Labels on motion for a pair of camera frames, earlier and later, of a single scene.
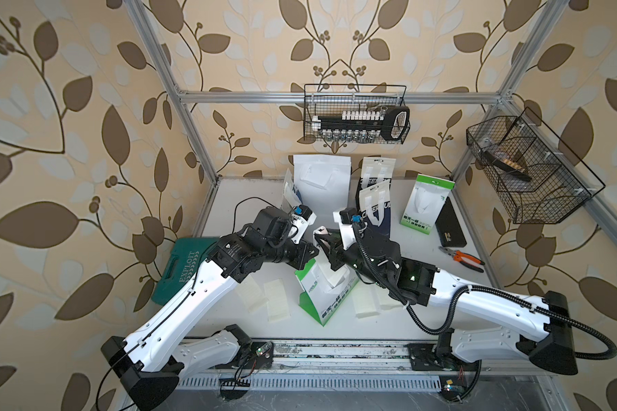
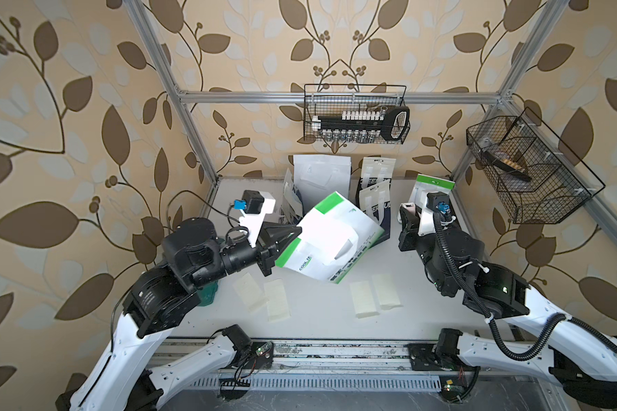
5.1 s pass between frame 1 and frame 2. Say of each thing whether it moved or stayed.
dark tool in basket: stayed
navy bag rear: stayed
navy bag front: stayed
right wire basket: stayed
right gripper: moved
